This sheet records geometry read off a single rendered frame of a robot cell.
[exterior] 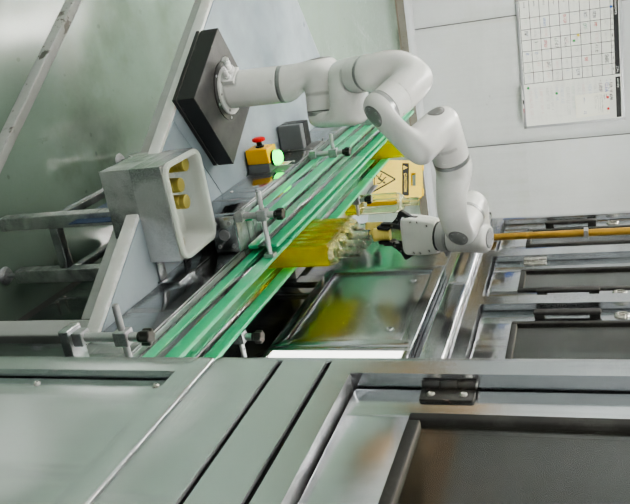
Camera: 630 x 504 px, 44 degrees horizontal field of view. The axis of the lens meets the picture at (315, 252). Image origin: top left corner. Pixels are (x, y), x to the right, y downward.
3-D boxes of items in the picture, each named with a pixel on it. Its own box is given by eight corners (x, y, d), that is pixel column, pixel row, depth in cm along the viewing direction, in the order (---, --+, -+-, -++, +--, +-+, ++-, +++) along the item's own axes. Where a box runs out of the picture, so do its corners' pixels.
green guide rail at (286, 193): (242, 221, 192) (272, 219, 189) (242, 217, 191) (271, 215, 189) (394, 93, 346) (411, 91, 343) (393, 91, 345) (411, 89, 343)
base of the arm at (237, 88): (207, 79, 192) (264, 73, 187) (219, 46, 200) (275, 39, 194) (230, 124, 204) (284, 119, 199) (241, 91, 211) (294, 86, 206)
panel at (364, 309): (188, 469, 143) (365, 480, 131) (184, 455, 142) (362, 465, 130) (329, 278, 222) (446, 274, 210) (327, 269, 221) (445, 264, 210)
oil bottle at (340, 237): (270, 261, 208) (346, 258, 201) (266, 241, 206) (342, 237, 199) (277, 253, 213) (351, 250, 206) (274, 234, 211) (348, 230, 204)
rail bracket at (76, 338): (49, 398, 137) (159, 401, 129) (22, 312, 131) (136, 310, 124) (65, 384, 141) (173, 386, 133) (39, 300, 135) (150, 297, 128)
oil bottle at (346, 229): (277, 252, 213) (351, 249, 206) (274, 233, 211) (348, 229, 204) (284, 245, 218) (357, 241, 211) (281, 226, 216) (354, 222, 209)
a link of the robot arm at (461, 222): (439, 146, 180) (462, 214, 193) (420, 181, 173) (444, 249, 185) (474, 145, 176) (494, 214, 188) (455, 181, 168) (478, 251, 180)
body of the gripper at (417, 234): (451, 250, 200) (412, 248, 206) (447, 212, 196) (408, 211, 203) (439, 260, 194) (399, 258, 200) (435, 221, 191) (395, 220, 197)
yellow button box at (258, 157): (247, 174, 227) (270, 172, 225) (242, 149, 225) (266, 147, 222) (256, 167, 234) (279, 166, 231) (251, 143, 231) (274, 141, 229)
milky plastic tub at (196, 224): (152, 263, 176) (186, 262, 173) (129, 168, 169) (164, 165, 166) (187, 237, 191) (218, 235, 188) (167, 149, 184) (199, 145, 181)
